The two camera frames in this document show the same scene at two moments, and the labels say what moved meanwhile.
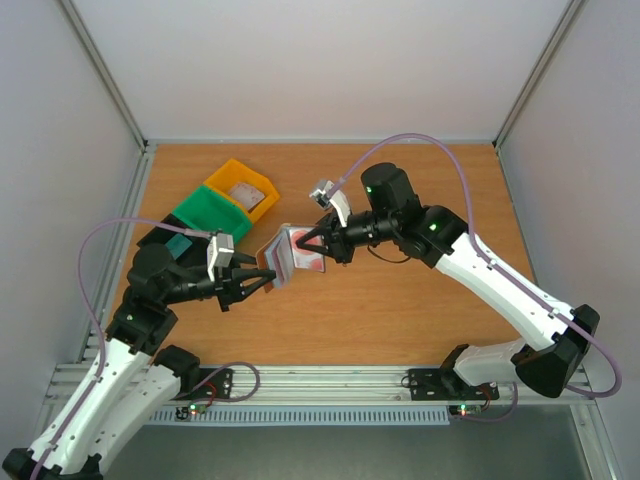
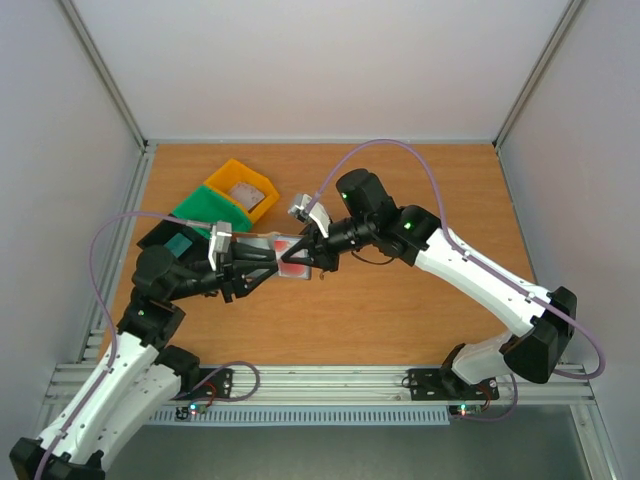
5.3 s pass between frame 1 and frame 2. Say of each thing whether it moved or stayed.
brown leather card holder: moved
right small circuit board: stayed
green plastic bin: stayed
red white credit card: moved
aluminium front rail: stayed
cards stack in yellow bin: stayed
